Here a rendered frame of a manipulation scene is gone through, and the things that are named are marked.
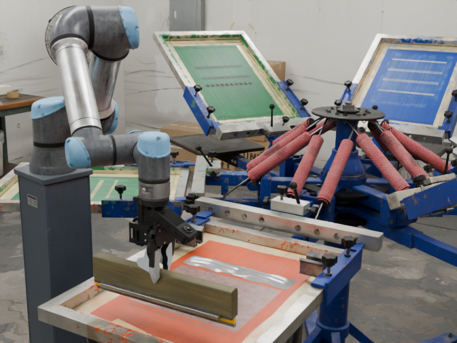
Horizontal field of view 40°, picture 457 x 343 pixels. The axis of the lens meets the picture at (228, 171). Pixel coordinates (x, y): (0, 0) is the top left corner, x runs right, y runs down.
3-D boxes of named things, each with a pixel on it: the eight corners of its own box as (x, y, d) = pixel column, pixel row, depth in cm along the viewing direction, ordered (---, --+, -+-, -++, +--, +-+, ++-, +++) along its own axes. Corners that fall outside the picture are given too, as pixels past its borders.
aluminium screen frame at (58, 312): (239, 393, 134) (239, 376, 133) (37, 320, 161) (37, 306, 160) (358, 263, 200) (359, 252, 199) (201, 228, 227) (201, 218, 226)
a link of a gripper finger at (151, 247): (155, 263, 154) (158, 229, 153) (161, 265, 153) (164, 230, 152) (143, 267, 150) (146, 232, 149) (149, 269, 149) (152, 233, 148)
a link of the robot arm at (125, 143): (106, 129, 158) (117, 139, 148) (149, 126, 162) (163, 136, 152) (107, 160, 160) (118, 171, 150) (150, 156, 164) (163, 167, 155)
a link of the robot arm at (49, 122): (30, 137, 207) (27, 95, 204) (71, 134, 212) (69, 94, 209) (35, 145, 197) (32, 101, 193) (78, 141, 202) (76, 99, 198)
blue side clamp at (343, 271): (326, 306, 174) (328, 283, 172) (309, 302, 176) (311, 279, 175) (360, 268, 199) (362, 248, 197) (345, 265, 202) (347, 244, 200)
